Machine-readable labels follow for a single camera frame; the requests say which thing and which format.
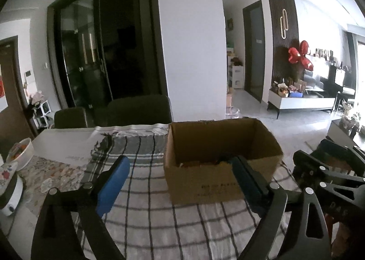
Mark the white bowl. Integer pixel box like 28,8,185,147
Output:
6,137,35,170

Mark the red foil balloon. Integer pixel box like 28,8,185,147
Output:
287,40,315,72

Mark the large dark chair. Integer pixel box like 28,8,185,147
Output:
106,94,173,127

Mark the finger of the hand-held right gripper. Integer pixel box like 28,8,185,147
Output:
293,150,365,202
318,138,365,164

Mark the white shelf unit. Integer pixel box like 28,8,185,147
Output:
231,65,245,90

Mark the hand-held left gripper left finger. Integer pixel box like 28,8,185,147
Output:
31,155,130,260

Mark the dark coffee table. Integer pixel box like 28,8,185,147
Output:
326,119,365,151

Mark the small white rack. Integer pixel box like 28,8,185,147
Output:
32,100,52,128

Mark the black glass sliding door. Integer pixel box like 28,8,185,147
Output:
46,0,169,110

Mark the white TV cabinet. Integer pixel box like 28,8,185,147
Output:
267,89,339,120

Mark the brown wooden door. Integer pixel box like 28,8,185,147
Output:
0,36,35,152

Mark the brown gift basket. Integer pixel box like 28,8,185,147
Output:
277,83,291,99

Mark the white round appliance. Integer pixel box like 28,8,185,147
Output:
0,162,24,217

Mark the gold loop wall lamp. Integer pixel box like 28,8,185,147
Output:
279,8,289,40

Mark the dark interior door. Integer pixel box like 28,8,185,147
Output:
242,0,266,104

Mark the clear plastic stool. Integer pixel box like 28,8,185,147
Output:
226,105,242,120

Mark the brown cardboard box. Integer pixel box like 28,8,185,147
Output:
163,118,285,205

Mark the plaid tablecloth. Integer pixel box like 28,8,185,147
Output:
71,131,304,260

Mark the black television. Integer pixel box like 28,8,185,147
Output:
327,65,348,87

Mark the small dark chair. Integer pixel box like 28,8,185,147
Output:
54,107,88,129

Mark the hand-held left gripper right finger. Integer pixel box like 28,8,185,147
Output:
230,155,333,260

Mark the floral tablecloth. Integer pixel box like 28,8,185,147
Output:
16,155,89,218

